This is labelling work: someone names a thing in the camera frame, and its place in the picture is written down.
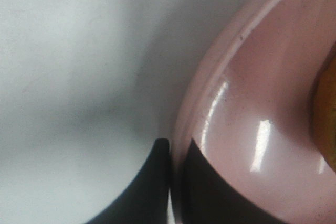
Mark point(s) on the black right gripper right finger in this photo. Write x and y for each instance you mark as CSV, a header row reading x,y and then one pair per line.
x,y
284,189

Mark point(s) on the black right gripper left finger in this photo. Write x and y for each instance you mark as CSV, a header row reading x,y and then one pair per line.
x,y
146,198

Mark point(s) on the pink round plate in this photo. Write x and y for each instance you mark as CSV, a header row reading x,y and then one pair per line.
x,y
253,90

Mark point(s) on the burger with lettuce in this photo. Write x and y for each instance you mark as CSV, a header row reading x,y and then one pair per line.
x,y
323,114

